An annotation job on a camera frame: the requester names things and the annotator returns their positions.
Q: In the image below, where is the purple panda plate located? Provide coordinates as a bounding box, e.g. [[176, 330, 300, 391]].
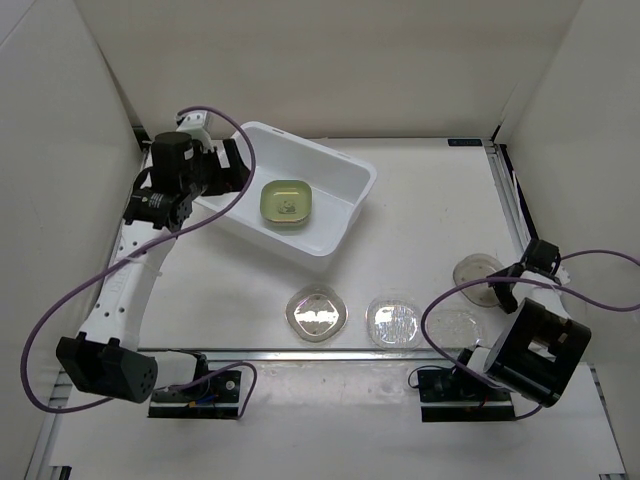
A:
[[264, 219, 309, 232]]

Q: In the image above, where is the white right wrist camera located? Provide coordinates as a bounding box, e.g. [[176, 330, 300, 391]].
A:
[[553, 265, 571, 285]]

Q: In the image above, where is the clear textured glass plate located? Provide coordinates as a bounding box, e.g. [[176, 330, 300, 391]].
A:
[[365, 298, 422, 350]]

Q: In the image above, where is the clear frosted flat plate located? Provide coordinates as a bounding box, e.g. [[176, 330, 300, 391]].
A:
[[426, 308, 485, 349]]

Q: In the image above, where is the green panda plate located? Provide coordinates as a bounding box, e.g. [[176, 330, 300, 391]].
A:
[[260, 180, 313, 226]]

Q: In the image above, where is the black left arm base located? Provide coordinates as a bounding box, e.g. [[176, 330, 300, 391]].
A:
[[147, 353, 247, 420]]

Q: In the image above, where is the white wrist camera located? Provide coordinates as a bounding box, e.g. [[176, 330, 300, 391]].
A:
[[553, 265, 571, 285], [176, 110, 211, 145]]

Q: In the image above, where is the blue label right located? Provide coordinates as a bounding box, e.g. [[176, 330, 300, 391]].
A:
[[447, 138, 483, 148]]

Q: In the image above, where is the white plastic bin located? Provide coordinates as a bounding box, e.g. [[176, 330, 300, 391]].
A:
[[212, 122, 377, 271]]

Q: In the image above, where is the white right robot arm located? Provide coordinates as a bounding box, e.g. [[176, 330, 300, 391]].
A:
[[449, 240, 591, 408]]

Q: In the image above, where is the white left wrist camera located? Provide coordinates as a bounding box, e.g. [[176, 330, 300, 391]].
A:
[[176, 110, 211, 145]]

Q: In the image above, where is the clear iridescent square plate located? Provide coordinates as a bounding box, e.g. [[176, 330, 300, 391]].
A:
[[285, 284, 348, 343]]

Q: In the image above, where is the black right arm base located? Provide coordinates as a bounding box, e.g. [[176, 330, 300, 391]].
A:
[[407, 366, 515, 423]]

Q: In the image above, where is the clear smoky oval plate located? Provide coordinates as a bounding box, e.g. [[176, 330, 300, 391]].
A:
[[452, 253, 504, 308]]

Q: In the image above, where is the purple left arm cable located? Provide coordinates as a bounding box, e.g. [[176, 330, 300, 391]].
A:
[[19, 104, 259, 419]]

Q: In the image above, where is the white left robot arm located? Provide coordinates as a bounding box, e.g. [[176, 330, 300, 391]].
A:
[[56, 132, 250, 403]]

